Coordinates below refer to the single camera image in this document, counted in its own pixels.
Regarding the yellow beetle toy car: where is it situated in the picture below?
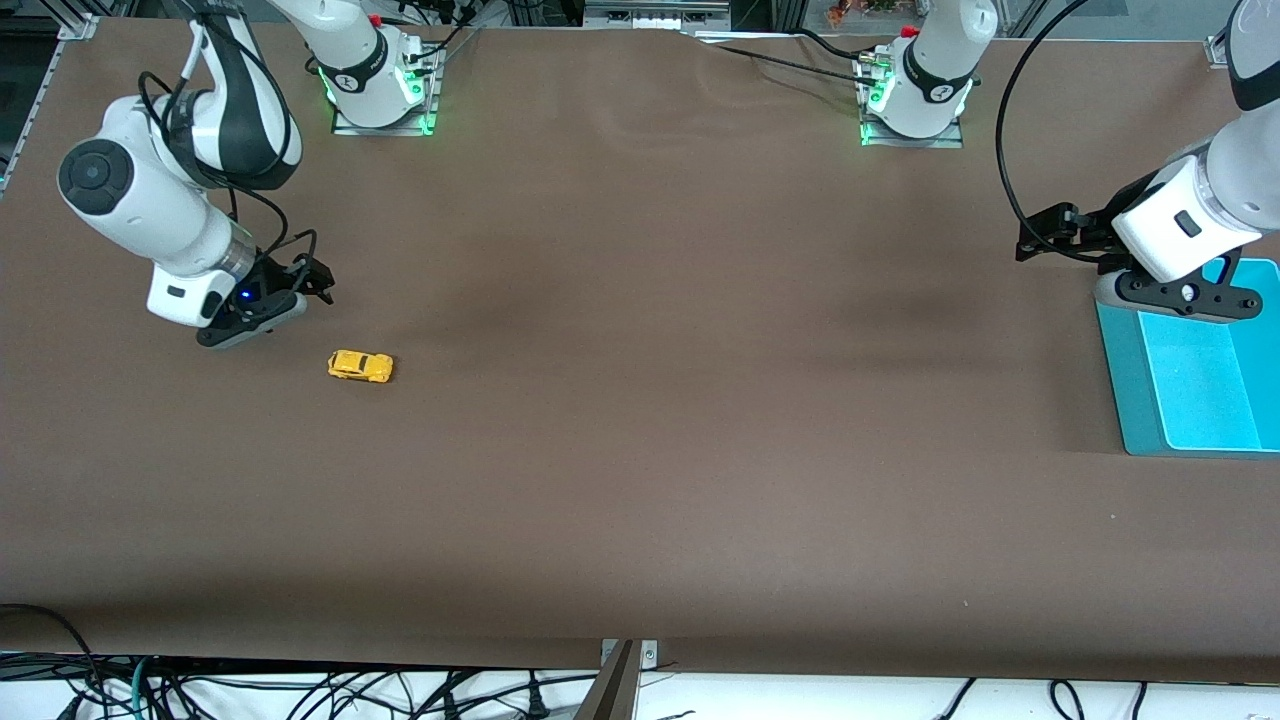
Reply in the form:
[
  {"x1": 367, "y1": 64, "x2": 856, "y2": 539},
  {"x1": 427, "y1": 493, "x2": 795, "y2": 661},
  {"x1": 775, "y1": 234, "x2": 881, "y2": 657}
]
[{"x1": 327, "y1": 349, "x2": 395, "y2": 386}]

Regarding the teal plastic bin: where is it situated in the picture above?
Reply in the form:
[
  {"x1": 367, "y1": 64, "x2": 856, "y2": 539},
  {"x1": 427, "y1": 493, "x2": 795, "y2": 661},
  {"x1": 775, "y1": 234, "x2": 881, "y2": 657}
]
[{"x1": 1095, "y1": 258, "x2": 1280, "y2": 459}]

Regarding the brown table cover mat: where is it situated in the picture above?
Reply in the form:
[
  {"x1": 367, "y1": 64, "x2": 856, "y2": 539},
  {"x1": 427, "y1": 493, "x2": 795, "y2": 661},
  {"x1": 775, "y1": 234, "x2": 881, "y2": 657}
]
[{"x1": 0, "y1": 15, "x2": 1280, "y2": 686}]

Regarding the silver aluminium profile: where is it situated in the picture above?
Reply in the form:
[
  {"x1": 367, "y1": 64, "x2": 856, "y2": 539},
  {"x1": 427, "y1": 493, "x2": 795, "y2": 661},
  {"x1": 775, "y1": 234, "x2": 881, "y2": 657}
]
[{"x1": 583, "y1": 0, "x2": 733, "y2": 31}]

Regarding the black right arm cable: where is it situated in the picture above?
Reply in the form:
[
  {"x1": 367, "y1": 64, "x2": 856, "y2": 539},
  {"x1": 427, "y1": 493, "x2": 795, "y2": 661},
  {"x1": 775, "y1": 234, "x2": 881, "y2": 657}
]
[{"x1": 138, "y1": 20, "x2": 321, "y2": 291}]

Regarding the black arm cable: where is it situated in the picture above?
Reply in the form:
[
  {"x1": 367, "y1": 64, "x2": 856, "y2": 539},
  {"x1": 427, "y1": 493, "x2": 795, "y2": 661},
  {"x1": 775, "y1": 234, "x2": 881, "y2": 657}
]
[
  {"x1": 996, "y1": 0, "x2": 1131, "y2": 269},
  {"x1": 138, "y1": 20, "x2": 321, "y2": 291}
]

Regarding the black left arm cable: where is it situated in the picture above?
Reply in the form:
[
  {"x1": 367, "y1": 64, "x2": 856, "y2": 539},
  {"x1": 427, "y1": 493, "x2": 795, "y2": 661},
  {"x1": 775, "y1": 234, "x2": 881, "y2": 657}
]
[{"x1": 996, "y1": 0, "x2": 1131, "y2": 269}]

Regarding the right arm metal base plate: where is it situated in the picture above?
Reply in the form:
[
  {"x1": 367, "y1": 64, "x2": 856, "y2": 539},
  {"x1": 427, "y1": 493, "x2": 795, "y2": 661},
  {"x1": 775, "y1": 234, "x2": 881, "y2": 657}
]
[{"x1": 330, "y1": 45, "x2": 441, "y2": 137}]

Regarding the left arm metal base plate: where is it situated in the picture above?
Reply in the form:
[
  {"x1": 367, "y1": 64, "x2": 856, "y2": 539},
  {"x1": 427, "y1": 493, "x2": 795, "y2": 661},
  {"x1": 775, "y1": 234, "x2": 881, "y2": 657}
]
[{"x1": 858, "y1": 55, "x2": 966, "y2": 150}]

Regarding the black table cable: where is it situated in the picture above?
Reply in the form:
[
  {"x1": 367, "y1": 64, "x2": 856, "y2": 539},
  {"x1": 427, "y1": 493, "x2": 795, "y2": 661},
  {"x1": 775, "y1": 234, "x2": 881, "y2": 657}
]
[
  {"x1": 712, "y1": 42, "x2": 873, "y2": 86},
  {"x1": 400, "y1": 0, "x2": 483, "y2": 76},
  {"x1": 790, "y1": 28, "x2": 886, "y2": 63}
]

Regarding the silver table side rail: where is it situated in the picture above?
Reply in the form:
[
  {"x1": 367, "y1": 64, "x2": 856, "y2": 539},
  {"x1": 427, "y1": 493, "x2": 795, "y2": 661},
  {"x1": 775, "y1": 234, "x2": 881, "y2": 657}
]
[{"x1": 0, "y1": 40, "x2": 63, "y2": 196}]

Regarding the silver table edge bracket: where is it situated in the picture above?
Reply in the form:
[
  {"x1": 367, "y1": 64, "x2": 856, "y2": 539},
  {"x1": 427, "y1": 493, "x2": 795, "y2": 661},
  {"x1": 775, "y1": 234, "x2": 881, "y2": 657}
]
[{"x1": 600, "y1": 639, "x2": 659, "y2": 671}]

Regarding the dark grey metal post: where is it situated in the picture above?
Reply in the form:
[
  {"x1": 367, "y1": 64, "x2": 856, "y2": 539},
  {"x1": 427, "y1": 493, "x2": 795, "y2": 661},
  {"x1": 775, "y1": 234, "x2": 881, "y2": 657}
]
[{"x1": 572, "y1": 640, "x2": 641, "y2": 720}]

